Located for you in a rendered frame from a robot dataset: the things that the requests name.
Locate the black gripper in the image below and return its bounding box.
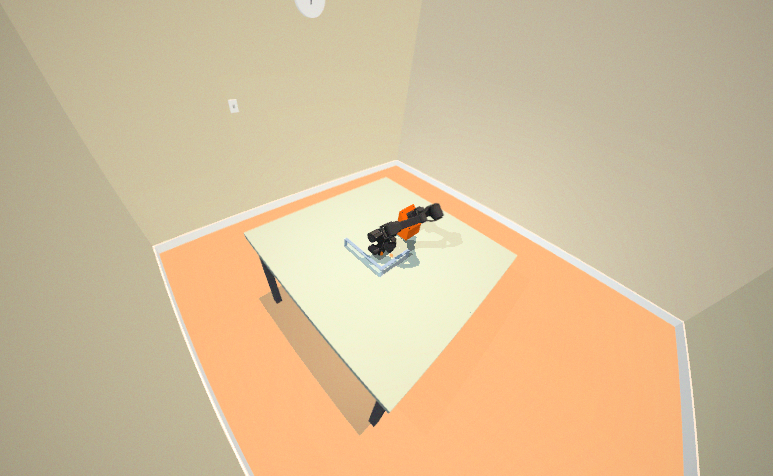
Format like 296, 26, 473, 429
368, 237, 397, 256

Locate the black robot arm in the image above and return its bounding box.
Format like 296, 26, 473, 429
367, 202, 444, 253

